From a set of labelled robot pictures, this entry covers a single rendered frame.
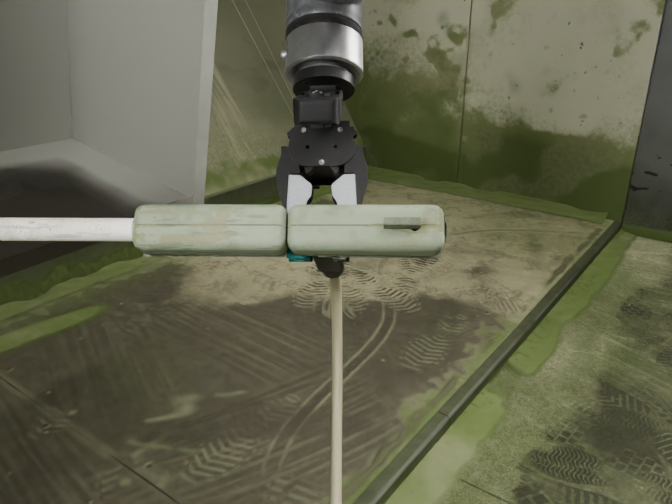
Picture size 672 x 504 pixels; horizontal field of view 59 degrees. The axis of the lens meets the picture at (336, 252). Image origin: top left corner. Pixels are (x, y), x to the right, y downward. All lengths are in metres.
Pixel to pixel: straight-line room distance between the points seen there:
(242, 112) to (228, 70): 0.17
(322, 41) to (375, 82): 1.99
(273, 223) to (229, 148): 1.62
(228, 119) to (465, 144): 0.94
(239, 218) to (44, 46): 0.67
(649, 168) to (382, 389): 1.39
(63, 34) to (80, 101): 0.12
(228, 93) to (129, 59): 1.27
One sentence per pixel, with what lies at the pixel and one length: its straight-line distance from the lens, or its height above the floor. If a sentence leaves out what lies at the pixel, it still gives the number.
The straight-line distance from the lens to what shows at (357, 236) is 0.58.
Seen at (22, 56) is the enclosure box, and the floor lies 0.69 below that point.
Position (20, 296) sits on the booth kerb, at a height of 0.07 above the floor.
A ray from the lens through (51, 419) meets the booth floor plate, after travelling 1.29.
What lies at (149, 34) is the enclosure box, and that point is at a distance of 1.04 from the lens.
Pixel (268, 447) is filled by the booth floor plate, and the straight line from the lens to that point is 1.12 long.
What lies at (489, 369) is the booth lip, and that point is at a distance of 1.35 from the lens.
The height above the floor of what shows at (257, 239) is 0.56.
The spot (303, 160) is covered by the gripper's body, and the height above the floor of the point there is 0.61.
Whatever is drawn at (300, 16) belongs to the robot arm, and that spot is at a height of 0.76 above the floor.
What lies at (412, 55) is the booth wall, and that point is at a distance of 2.57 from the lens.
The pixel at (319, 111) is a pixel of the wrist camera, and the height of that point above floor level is 0.68.
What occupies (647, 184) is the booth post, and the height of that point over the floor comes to 0.19.
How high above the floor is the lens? 0.77
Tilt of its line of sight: 23 degrees down
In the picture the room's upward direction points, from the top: straight up
